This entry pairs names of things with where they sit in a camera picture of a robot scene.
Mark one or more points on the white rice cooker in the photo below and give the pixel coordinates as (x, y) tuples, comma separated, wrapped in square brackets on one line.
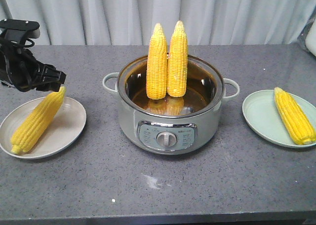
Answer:
[(307, 38)]

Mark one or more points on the grey pleated curtain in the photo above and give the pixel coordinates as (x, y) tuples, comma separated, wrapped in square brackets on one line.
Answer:
[(130, 22)]

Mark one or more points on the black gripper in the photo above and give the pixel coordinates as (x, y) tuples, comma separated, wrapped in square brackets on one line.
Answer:
[(18, 67)]

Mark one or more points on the green electric cooking pot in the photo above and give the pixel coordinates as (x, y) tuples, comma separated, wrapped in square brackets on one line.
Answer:
[(172, 125)]

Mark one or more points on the light green round plate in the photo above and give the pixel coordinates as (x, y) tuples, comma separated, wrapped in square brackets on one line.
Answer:
[(261, 114)]

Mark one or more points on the yellow corn cob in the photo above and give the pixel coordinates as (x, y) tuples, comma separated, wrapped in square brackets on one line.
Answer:
[(156, 78), (28, 133), (178, 62), (294, 119)]

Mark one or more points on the beige round plate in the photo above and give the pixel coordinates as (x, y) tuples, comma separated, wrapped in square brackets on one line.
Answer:
[(65, 128)]

